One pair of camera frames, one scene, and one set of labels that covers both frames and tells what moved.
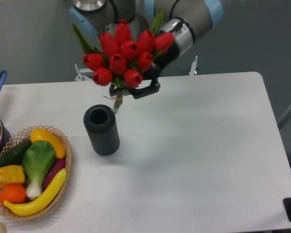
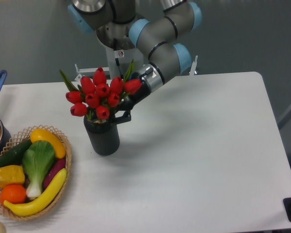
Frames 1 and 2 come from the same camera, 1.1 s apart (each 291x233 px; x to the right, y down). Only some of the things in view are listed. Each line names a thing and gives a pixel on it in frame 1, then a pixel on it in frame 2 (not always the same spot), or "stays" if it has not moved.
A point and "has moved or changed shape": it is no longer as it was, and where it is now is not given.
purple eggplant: (59, 163) stays
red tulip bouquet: (119, 61) has moved or changed shape
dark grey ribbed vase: (100, 122) stays
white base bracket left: (85, 74) stays
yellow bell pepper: (6, 175) stays
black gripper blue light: (162, 59) to (126, 102)
